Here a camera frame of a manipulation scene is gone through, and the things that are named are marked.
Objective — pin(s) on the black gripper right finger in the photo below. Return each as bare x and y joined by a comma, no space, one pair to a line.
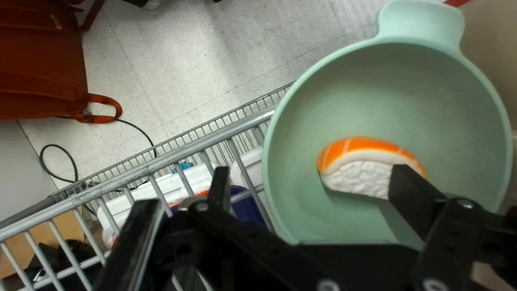
413,188

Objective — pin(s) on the toy apple slice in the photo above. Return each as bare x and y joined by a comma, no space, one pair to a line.
355,167

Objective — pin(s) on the small open cardboard box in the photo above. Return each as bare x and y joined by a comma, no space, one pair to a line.
32,239

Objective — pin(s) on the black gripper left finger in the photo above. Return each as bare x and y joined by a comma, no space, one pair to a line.
220,188

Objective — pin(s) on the wooden box with red drawer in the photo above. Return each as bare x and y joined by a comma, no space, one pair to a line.
494,54

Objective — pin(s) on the mint green bowl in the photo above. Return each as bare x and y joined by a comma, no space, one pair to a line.
323,107

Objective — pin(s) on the clear bin with blue contents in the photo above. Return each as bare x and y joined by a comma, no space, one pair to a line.
171,186

